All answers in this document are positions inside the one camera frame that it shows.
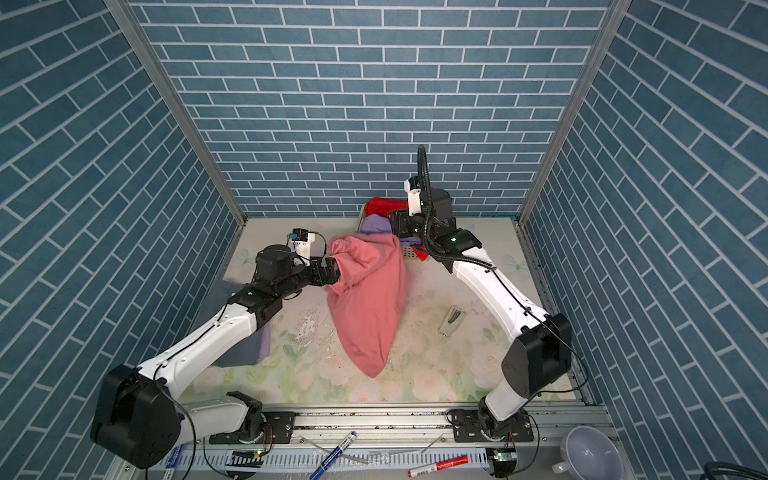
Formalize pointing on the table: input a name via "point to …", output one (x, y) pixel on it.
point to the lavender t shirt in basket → (375, 223)
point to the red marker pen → (437, 466)
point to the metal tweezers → (373, 451)
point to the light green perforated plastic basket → (407, 251)
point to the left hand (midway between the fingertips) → (335, 260)
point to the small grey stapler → (451, 320)
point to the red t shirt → (383, 207)
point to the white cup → (588, 454)
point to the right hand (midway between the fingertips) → (395, 209)
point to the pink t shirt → (370, 295)
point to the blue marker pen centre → (334, 455)
